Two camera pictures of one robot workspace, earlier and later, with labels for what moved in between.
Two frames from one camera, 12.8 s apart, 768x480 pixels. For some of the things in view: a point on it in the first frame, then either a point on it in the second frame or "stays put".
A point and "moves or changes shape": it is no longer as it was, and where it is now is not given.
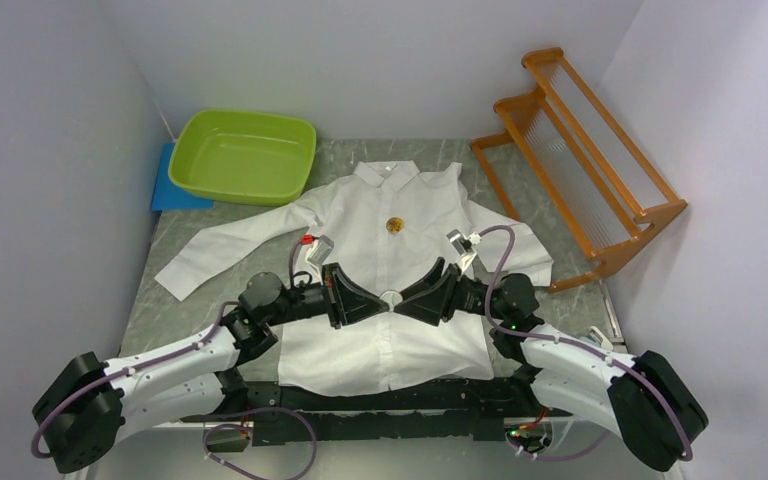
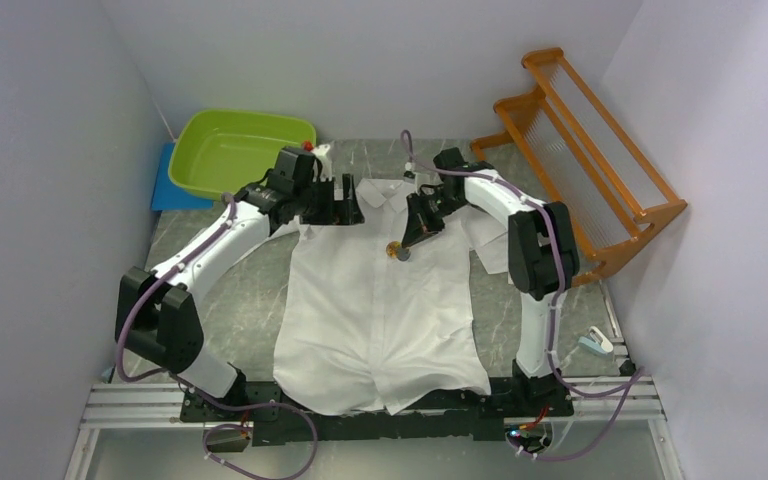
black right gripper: (437, 303) to (420, 224)
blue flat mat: (170, 195) stays put
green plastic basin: (256, 158) stays put
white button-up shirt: (389, 228) moves or changes shape
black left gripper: (344, 300) to (339, 212)
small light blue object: (600, 338) stays put
